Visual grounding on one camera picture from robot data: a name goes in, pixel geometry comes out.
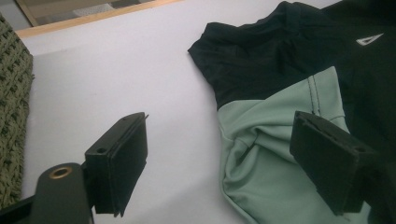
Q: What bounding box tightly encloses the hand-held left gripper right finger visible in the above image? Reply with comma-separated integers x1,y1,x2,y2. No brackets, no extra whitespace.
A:
289,110,380,217

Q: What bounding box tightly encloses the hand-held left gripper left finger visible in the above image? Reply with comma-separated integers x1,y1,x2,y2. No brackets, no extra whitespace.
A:
83,111,149,218

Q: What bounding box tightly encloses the black and mint shirt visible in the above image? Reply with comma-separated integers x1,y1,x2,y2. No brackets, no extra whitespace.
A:
187,0,396,224

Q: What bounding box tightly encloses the green woven basket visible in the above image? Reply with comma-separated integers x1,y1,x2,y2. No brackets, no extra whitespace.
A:
0,12,35,210

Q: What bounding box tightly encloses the white table board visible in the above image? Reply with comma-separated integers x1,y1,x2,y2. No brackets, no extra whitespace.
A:
18,0,344,224

